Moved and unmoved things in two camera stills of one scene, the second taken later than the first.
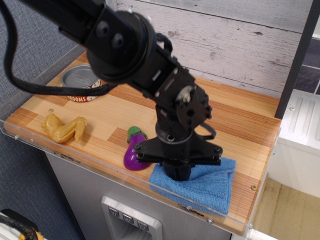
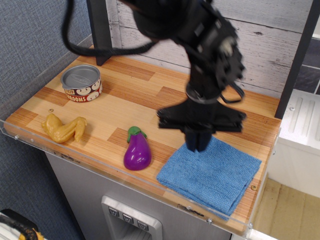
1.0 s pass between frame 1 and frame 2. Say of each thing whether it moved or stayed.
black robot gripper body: moved
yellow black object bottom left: stayed
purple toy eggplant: stayed
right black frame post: stayed
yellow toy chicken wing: stayed
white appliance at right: stayed
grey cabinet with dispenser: stayed
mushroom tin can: stayed
